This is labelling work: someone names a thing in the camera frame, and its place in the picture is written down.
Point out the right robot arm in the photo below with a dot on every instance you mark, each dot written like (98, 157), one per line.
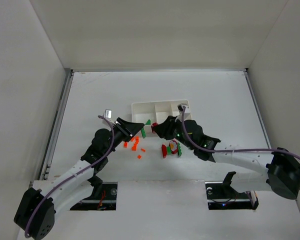
(276, 170)

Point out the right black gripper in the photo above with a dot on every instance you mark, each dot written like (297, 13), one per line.
(172, 127)

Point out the green lego brick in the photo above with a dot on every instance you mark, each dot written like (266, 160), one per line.
(146, 130)

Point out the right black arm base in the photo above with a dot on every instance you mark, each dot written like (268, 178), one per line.
(221, 196)

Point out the green flower lego stack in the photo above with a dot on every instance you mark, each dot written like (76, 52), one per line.
(173, 148)

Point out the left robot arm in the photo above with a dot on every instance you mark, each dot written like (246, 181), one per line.
(38, 208)

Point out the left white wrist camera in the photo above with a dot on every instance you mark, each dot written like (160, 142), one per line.
(107, 114)

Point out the red lego brick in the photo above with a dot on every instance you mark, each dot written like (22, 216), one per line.
(153, 127)

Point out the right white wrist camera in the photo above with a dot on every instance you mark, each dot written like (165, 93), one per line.
(183, 107)

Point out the white three-compartment container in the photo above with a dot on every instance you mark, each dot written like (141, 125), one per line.
(157, 111)

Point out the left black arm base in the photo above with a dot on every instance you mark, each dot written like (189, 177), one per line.
(103, 197)

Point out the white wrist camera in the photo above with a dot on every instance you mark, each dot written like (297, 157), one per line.
(183, 107)
(107, 114)

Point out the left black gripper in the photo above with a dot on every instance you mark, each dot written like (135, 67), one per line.
(123, 127)

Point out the orange lego brick cluster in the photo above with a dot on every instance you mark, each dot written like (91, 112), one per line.
(135, 141)

